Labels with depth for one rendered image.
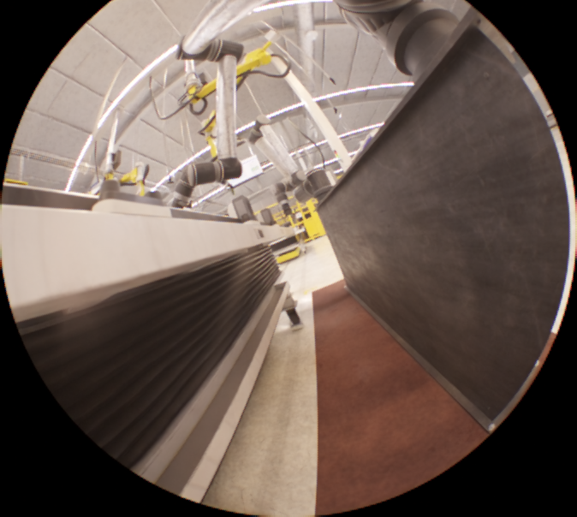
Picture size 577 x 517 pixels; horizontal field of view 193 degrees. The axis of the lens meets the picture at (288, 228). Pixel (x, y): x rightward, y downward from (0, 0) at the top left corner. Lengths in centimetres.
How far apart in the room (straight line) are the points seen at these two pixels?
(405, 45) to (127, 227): 52
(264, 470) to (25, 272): 85
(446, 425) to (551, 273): 56
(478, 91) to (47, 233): 48
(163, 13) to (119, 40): 205
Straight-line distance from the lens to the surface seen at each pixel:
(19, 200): 23
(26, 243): 16
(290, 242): 553
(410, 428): 78
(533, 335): 47
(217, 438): 48
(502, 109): 33
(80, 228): 17
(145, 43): 980
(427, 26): 43
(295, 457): 84
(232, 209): 80
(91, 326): 47
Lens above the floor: 75
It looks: 3 degrees up
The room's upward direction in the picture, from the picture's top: 23 degrees counter-clockwise
